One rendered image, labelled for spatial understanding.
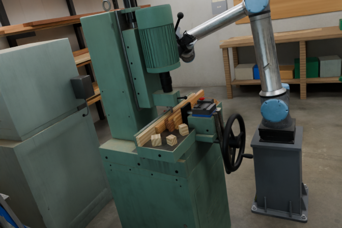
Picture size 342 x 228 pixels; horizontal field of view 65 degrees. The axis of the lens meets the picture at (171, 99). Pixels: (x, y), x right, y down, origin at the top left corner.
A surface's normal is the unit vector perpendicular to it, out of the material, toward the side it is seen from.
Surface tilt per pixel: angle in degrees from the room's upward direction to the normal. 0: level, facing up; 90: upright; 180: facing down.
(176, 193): 90
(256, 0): 80
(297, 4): 90
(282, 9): 90
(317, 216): 0
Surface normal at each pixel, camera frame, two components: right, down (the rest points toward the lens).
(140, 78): -0.51, 0.37
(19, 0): 0.88, 0.00
